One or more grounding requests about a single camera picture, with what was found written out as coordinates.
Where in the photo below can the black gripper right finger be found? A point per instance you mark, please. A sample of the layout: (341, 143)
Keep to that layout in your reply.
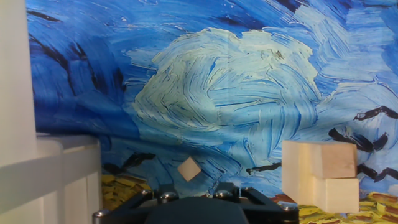
(264, 210)

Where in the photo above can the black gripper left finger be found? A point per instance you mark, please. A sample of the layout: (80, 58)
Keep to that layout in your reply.
(136, 205)

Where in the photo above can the small wooden cube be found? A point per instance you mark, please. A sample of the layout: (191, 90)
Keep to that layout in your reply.
(189, 169)

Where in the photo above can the stepped wooden block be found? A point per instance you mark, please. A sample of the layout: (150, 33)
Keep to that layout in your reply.
(329, 177)

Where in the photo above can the white plastic drawer cabinet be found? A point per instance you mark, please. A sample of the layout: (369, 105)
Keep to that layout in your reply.
(15, 77)

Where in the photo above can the blue and yellow painted cloth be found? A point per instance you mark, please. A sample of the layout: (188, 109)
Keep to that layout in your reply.
(217, 93)

